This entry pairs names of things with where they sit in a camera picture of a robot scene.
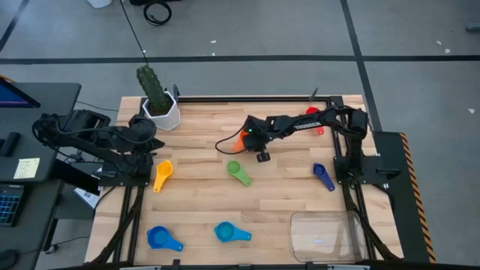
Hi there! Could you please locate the black aluminium table frame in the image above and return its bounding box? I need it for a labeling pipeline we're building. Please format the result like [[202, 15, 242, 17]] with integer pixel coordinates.
[[88, 94, 404, 270]]

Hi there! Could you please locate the clear plastic basket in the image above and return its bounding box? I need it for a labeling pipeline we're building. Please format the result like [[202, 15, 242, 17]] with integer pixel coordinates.
[[288, 210, 368, 263]]

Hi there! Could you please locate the black hazard-striped platform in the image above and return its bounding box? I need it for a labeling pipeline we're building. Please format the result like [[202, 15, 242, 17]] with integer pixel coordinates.
[[373, 130, 438, 263]]

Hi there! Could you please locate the yellow measuring cup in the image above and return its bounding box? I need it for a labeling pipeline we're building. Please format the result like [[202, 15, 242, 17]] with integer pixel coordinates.
[[152, 160, 174, 194]]

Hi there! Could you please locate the thin black floor cable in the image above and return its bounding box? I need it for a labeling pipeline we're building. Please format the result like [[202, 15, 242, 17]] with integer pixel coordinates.
[[76, 100, 119, 113]]

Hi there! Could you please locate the green measuring cup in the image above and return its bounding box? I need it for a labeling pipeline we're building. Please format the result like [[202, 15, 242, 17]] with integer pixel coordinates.
[[226, 160, 253, 188]]

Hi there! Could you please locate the backlit keyboard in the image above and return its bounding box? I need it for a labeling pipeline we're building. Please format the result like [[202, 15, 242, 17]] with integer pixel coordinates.
[[0, 184, 24, 228]]

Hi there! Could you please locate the black computer mouse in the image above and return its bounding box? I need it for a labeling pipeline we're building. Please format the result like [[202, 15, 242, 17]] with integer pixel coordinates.
[[0, 249, 19, 270]]

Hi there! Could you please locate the computer monitor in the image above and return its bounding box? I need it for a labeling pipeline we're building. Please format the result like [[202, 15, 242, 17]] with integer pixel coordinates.
[[0, 76, 41, 110]]

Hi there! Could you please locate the yellow sticky note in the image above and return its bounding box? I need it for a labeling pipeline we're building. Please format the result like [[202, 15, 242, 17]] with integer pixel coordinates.
[[13, 157, 41, 180]]

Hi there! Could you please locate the long thin black cable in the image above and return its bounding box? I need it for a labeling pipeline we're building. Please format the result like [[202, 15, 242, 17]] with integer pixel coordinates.
[[118, 0, 150, 67]]

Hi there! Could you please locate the coiled black cable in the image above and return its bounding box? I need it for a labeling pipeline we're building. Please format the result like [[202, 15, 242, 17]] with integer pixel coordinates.
[[142, 0, 173, 26]]

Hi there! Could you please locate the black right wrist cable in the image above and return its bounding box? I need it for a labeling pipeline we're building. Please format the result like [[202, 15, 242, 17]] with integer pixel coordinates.
[[214, 126, 249, 156]]

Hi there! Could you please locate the dark blue measuring cup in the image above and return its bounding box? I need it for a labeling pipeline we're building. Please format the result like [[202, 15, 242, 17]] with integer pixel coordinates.
[[313, 162, 336, 193]]

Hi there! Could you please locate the red measuring cup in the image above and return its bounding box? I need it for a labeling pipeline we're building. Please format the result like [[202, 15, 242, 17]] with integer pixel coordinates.
[[305, 106, 326, 136]]

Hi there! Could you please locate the small black box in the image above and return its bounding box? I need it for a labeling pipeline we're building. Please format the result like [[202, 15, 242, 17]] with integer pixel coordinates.
[[0, 131, 22, 158]]

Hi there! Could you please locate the green cactus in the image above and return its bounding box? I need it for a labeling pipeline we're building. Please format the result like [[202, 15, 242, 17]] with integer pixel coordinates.
[[136, 64, 172, 113]]

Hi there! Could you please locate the black desk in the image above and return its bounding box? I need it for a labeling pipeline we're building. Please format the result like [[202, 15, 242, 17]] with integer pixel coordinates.
[[0, 82, 102, 262]]

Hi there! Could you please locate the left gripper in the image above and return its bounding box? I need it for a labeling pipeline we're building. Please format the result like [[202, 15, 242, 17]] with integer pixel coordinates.
[[129, 114, 166, 153]]

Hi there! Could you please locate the teal measuring cup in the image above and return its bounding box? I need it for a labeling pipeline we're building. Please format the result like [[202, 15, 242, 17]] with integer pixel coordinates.
[[214, 220, 253, 244]]

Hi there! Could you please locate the royal blue measuring cup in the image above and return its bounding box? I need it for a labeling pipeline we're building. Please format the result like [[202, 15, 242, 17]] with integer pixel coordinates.
[[146, 225, 185, 253]]

